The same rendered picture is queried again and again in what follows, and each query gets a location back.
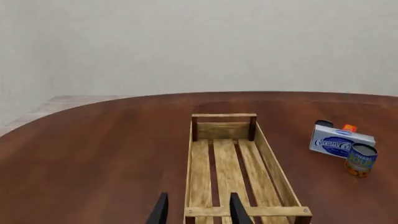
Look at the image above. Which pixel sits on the small orange box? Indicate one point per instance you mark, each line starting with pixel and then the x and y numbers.
pixel 349 127

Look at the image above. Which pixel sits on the dark tin with grey lid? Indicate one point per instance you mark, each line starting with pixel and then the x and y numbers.
pixel 324 123

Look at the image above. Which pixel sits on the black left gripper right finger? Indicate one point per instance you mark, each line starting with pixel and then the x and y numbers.
pixel 237 212

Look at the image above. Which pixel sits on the wooden slat tray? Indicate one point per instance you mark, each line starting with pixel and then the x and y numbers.
pixel 230 168

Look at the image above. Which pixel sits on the blue cream cheese box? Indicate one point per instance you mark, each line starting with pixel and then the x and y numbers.
pixel 334 143

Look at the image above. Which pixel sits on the alphabet soup tin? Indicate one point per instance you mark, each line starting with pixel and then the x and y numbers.
pixel 360 162

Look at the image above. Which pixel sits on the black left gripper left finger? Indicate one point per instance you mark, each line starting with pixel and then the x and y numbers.
pixel 159 212

